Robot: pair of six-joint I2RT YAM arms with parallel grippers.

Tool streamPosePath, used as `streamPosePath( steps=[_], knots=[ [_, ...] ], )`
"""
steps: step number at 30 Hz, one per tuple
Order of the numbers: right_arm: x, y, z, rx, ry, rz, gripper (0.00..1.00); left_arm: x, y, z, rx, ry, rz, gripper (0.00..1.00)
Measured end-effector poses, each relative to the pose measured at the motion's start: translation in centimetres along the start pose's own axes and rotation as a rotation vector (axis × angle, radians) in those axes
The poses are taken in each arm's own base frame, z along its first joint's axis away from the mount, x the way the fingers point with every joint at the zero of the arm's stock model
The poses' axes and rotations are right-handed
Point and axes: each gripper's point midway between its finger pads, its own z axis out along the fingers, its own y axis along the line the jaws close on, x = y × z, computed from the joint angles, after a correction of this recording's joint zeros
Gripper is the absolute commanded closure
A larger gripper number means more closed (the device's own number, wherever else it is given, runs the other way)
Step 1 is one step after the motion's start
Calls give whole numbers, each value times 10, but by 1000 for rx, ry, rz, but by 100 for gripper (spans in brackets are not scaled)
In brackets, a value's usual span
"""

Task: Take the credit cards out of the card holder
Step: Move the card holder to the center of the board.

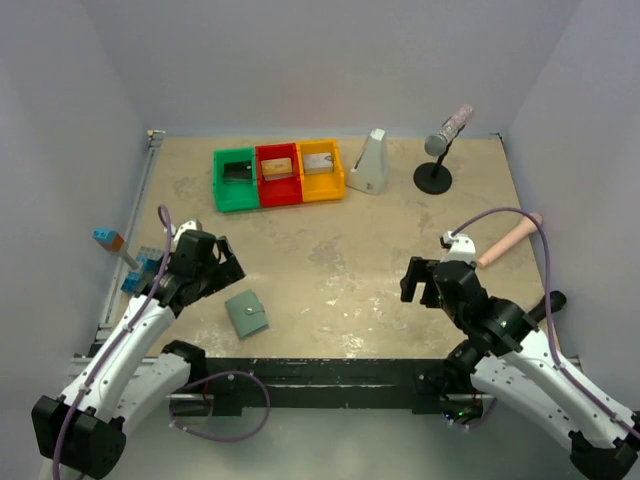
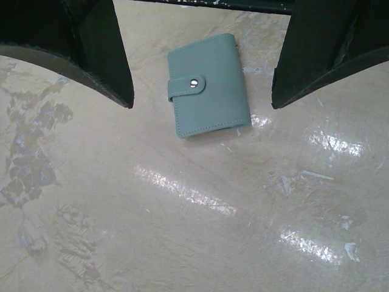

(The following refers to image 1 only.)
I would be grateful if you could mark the silver card in bin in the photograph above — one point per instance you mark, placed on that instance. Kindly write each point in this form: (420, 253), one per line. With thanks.
(318, 163)

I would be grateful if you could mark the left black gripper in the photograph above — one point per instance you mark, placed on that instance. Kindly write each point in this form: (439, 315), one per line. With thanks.
(227, 273)

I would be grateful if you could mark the tan card in bin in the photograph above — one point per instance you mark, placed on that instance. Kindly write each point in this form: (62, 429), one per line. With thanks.
(277, 168)

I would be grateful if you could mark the blue toy brick stack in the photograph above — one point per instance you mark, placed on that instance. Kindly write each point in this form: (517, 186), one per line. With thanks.
(146, 257)

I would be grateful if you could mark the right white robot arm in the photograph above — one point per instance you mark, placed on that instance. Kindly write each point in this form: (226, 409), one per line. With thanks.
(506, 355)

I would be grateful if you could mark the black card in bin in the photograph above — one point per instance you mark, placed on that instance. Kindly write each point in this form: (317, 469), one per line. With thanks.
(240, 172)

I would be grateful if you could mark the red plastic bin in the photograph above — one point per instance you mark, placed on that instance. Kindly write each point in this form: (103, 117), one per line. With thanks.
(282, 192)

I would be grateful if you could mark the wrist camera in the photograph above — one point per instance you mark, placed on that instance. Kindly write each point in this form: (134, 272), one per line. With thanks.
(177, 231)
(458, 247)

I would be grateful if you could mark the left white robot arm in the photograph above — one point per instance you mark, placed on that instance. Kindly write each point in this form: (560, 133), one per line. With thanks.
(84, 429)

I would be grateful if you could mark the green card holder wallet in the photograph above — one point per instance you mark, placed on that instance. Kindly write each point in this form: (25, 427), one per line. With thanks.
(247, 314)

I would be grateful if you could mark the blue orange brick hammer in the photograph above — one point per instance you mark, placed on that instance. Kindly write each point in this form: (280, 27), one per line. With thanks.
(111, 241)

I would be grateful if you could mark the yellow plastic bin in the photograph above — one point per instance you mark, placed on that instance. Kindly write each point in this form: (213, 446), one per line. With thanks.
(322, 187)

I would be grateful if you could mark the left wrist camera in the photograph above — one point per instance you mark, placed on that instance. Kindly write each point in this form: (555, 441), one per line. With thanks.
(177, 231)

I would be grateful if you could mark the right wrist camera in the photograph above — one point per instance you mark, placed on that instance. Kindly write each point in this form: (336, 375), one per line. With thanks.
(458, 247)

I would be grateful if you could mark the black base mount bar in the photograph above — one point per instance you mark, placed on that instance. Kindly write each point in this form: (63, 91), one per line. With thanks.
(233, 384)

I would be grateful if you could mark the white metronome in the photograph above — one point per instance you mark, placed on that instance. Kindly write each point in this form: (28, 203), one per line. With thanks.
(370, 172)

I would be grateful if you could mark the green plastic bin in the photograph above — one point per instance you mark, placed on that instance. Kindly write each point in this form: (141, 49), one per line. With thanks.
(234, 197)

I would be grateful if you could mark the black microphone stand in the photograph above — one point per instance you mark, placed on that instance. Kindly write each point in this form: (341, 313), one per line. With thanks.
(433, 177)

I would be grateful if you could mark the grey glitter microphone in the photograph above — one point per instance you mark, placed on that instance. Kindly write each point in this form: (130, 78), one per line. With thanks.
(447, 131)

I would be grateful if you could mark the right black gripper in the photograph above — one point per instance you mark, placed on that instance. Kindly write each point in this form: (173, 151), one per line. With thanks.
(418, 272)

